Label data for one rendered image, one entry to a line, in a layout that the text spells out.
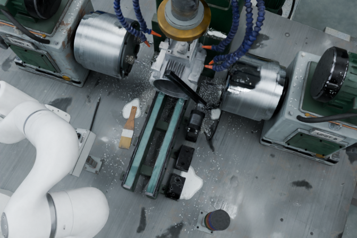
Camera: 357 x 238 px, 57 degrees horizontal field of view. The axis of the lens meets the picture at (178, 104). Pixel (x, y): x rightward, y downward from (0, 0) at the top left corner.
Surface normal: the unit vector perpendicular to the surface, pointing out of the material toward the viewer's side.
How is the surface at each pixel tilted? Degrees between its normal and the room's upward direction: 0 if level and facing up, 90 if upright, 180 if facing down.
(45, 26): 0
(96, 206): 45
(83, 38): 28
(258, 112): 70
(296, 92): 0
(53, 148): 6
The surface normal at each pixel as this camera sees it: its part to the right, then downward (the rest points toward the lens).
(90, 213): 0.68, -0.12
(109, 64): -0.26, 0.62
